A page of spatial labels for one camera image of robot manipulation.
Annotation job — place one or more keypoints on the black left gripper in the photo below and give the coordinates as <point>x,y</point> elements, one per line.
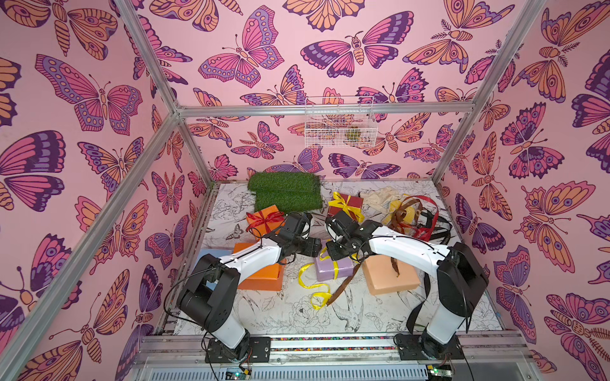
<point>313,247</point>

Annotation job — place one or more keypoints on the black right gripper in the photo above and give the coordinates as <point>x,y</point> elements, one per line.
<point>335,246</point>

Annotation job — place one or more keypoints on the lilac gift box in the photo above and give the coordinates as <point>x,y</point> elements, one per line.
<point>327,269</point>

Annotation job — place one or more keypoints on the large orange gift box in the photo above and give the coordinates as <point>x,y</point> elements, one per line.
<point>262,276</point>

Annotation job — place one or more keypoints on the peach gift box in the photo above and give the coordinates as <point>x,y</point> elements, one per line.
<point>386,275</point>

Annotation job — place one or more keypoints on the brown ribbon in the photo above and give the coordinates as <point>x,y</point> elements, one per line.
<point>406,229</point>

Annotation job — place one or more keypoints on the light blue gift box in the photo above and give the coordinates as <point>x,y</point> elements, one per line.
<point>209,267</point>

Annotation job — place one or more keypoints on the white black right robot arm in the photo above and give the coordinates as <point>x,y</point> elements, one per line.
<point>460,278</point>

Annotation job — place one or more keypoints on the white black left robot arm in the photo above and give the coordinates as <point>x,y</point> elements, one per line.
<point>207,297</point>

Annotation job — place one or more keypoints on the red ribbon on small box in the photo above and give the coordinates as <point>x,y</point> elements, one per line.
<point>264,220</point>

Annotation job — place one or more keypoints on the small orange gift box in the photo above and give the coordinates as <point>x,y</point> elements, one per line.
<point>262,220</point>

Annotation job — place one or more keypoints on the green artificial grass mat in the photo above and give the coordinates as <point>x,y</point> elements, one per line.
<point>288,191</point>

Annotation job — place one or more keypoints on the beige knit work glove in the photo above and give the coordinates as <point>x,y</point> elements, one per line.
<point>379,200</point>

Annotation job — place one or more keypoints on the yellow dotted work glove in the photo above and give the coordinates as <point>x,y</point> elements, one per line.
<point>404,212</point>

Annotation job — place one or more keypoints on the white wire basket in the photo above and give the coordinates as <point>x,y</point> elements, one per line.
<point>340,126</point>

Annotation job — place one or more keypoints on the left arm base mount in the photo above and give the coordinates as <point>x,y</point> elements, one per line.
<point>252,350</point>

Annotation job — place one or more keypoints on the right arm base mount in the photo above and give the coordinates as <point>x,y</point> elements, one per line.
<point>421,347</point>

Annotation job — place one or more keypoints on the aluminium front rail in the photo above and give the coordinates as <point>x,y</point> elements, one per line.
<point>480,355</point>

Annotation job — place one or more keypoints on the aluminium frame post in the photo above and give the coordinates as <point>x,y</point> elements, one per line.
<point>510,46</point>

